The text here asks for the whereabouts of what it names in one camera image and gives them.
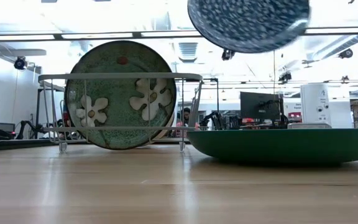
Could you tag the green floral ceramic plate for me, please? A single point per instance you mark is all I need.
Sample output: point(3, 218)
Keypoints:
point(117, 102)

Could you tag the large green plate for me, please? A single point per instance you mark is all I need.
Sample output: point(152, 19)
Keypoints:
point(275, 146)

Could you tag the dark blue speckled plate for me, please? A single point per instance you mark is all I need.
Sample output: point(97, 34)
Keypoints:
point(244, 21)

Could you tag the black background robot arm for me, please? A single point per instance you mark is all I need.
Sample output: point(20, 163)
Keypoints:
point(213, 119)

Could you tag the person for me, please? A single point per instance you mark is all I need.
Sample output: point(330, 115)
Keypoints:
point(186, 113)

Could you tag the black monitor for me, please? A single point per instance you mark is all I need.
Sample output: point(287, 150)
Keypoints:
point(256, 104)

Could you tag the small grey white box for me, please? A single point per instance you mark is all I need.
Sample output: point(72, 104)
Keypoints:
point(309, 125)

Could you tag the white box device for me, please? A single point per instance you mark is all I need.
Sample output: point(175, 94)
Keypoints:
point(314, 102)

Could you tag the black ceiling camera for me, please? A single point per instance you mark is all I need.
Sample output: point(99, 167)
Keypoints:
point(346, 53)
point(285, 77)
point(20, 63)
point(227, 55)

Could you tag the black aluminium table frame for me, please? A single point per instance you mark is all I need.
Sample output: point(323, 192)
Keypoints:
point(11, 144)

